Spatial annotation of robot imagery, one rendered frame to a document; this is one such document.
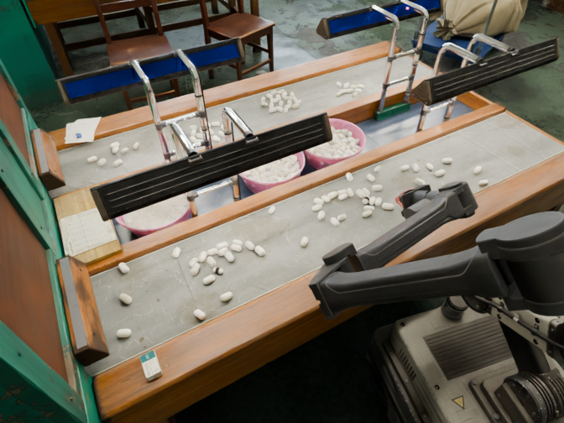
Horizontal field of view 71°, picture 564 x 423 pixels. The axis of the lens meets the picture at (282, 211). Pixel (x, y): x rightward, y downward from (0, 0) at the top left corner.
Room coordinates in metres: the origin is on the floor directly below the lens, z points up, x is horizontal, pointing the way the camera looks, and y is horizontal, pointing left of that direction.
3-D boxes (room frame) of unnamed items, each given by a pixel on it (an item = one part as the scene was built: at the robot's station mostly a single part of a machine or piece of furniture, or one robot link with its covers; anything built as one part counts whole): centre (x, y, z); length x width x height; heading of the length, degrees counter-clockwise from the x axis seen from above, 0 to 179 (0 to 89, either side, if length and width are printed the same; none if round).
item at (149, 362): (0.38, 0.31, 0.77); 0.06 x 0.04 x 0.02; 29
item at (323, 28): (1.73, -0.44, 1.08); 0.62 x 0.08 x 0.07; 119
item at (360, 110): (1.37, -0.02, 0.71); 1.81 x 0.05 x 0.11; 119
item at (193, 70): (1.20, 0.37, 0.90); 0.20 x 0.19 x 0.45; 119
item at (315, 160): (1.29, -0.20, 0.72); 0.27 x 0.27 x 0.10
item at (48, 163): (1.11, 0.83, 0.83); 0.30 x 0.06 x 0.07; 29
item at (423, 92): (1.24, -0.70, 1.08); 0.62 x 0.08 x 0.07; 119
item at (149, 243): (1.09, -0.18, 0.71); 1.81 x 0.05 x 0.11; 119
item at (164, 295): (0.93, -0.26, 0.73); 1.81 x 0.30 x 0.02; 119
